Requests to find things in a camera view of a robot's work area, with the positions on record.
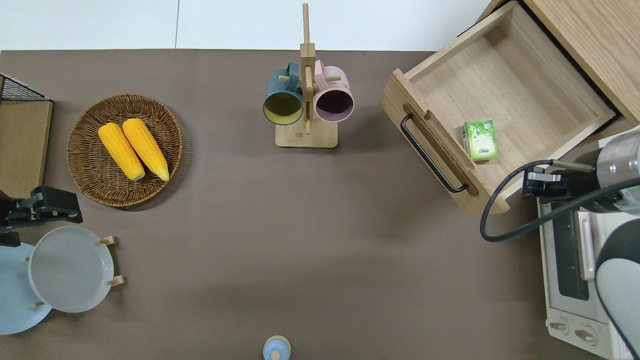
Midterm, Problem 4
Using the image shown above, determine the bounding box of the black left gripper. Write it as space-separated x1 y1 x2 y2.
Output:
0 186 84 247

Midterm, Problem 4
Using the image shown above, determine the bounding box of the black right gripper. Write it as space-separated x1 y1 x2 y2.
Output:
522 149 610 212

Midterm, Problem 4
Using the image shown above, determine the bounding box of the light wooden drawer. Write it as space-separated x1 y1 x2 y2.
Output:
379 1 617 217

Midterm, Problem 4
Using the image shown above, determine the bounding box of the brown wicker basket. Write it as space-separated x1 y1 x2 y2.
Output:
66 93 184 208

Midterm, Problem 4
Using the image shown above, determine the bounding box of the grey plate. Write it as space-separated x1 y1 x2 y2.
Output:
27 226 115 314

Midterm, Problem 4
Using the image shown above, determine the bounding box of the small green carton box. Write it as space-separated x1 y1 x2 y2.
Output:
461 120 500 164

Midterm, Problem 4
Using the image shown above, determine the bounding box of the white toaster oven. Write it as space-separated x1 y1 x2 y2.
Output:
537 197 640 360

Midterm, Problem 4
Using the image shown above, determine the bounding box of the yellow corn cob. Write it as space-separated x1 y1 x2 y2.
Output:
98 123 146 181
122 118 170 182

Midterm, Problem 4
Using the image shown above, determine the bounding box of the wooden plate rack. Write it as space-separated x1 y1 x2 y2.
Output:
22 235 126 308

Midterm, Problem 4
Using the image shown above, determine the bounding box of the light blue plate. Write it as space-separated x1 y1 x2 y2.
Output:
0 242 53 335

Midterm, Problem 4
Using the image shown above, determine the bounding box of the light wooden cabinet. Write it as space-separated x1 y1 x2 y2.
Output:
475 0 640 141

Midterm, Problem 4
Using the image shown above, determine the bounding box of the pink mug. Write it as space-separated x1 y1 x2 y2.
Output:
313 60 355 123

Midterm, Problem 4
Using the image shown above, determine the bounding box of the wooden mug rack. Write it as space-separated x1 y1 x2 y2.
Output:
275 3 342 149

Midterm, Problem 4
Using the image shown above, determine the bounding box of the brown table mat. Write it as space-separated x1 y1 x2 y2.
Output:
0 49 640 360

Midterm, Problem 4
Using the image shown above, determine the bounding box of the dark blue mug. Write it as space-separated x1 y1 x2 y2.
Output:
263 61 305 126

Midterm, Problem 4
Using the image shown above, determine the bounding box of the small blue round button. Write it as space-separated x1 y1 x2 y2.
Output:
263 335 292 360

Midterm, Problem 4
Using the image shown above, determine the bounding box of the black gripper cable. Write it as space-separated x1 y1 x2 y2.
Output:
480 160 640 243

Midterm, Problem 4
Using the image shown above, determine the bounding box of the wire and wood storage rack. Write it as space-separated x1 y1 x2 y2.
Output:
0 73 53 200

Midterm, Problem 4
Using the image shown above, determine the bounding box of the black metal drawer handle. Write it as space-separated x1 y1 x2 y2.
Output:
400 113 469 194

